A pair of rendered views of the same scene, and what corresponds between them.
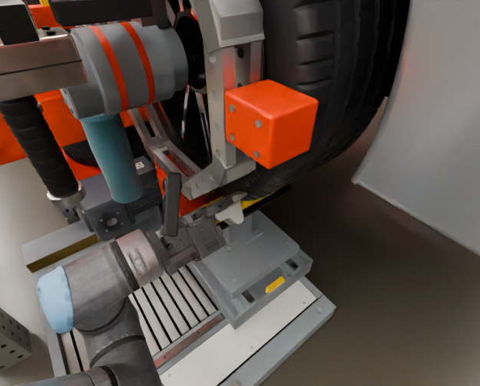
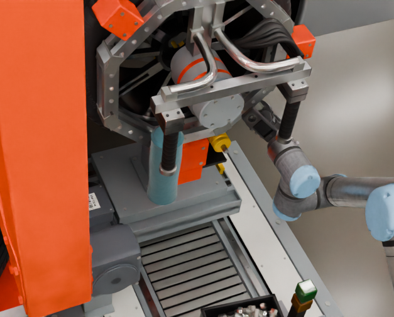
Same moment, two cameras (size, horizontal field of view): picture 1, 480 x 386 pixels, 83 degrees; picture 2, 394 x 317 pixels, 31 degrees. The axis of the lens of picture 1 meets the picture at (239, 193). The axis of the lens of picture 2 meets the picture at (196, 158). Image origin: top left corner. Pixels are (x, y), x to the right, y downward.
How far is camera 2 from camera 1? 2.01 m
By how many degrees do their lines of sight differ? 56
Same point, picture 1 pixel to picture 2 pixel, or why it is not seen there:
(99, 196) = (124, 239)
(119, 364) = (325, 181)
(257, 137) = (307, 50)
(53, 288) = (310, 170)
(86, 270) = (302, 158)
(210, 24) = (290, 27)
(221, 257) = (189, 186)
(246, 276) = (215, 173)
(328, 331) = not seen: hidden behind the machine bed
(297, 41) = (288, 11)
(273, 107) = (308, 36)
